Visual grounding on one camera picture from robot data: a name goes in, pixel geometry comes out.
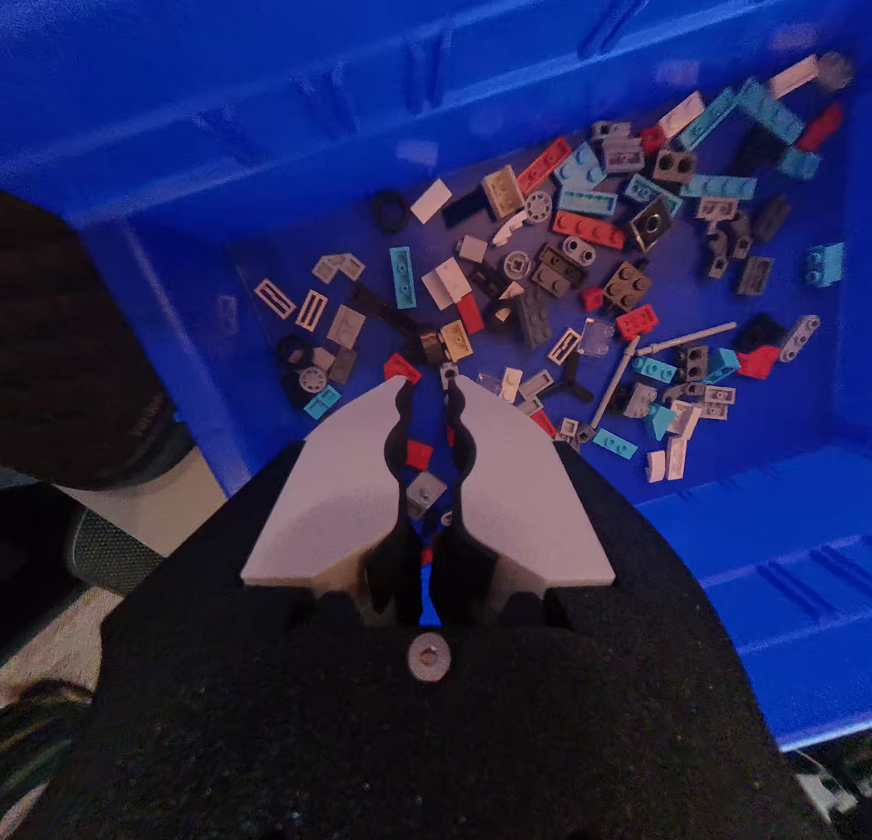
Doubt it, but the pile of toy bricks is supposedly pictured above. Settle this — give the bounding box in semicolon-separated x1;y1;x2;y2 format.
253;52;857;565

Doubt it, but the blue plastic bin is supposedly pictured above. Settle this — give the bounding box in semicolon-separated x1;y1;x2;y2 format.
0;0;872;752

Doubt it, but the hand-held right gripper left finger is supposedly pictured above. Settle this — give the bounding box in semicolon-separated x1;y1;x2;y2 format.
240;376;425;628

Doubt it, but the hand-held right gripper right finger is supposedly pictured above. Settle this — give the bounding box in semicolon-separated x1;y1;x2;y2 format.
429;375;618;628

